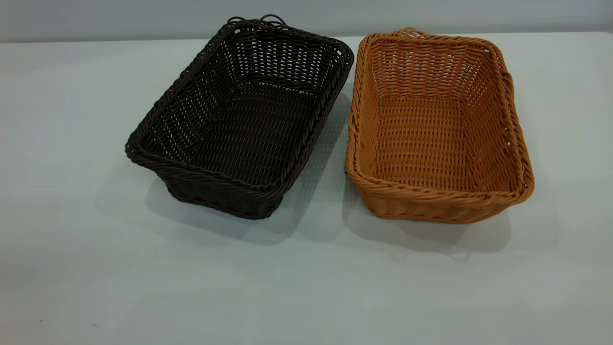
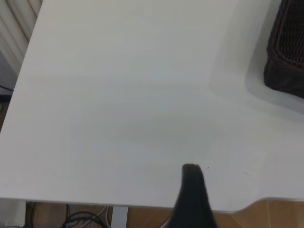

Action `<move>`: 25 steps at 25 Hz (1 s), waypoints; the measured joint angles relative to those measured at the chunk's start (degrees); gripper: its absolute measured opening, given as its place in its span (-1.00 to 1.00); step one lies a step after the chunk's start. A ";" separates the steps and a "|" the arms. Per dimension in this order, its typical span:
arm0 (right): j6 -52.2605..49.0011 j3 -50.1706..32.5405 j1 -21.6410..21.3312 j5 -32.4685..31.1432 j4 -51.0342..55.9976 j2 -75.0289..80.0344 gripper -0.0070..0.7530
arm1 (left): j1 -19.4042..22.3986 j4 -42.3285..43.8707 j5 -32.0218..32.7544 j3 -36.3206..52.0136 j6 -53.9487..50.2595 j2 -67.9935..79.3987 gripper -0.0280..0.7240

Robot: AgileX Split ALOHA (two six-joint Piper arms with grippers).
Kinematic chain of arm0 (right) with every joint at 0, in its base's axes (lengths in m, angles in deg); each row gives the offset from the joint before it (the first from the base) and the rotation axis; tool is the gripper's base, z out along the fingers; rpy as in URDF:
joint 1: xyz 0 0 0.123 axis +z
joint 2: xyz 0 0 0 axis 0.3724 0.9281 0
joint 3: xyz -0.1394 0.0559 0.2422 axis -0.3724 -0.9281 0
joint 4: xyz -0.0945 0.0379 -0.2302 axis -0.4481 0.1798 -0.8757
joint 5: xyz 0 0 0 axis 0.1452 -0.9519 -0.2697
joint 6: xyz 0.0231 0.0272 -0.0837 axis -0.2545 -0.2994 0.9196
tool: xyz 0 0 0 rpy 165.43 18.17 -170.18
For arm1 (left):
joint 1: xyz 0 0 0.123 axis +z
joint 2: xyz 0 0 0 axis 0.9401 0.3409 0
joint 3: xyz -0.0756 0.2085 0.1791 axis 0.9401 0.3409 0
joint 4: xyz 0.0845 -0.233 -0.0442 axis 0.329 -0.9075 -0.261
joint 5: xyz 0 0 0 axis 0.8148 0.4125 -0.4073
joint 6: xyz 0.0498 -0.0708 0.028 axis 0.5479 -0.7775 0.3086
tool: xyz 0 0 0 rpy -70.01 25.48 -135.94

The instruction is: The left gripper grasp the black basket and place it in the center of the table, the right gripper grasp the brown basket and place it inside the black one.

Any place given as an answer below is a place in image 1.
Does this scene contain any black wicker basket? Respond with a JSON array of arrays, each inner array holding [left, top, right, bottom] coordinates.
[[125, 14, 355, 220]]

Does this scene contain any orange wicker basket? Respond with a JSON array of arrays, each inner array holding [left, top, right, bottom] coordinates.
[[344, 27, 535, 225]]

